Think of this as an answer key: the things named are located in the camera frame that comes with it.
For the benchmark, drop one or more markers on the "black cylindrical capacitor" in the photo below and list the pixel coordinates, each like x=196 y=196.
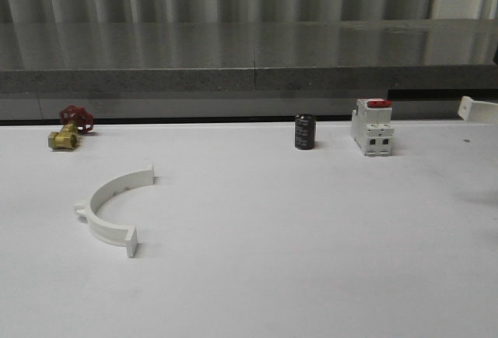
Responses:
x=305 y=130

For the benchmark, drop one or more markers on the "white circuit breaker red switch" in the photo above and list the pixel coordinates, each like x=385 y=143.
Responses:
x=371 y=126

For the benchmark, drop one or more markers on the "white curved pipe clamp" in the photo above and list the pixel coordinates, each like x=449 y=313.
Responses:
x=114 y=234

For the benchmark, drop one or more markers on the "grey stone ledge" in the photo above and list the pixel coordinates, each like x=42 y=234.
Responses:
x=404 y=60

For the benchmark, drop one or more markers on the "white pipe clamp piece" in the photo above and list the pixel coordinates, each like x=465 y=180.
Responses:
x=478 y=111

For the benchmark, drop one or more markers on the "brass valve red handle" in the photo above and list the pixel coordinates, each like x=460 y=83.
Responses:
x=75 y=121

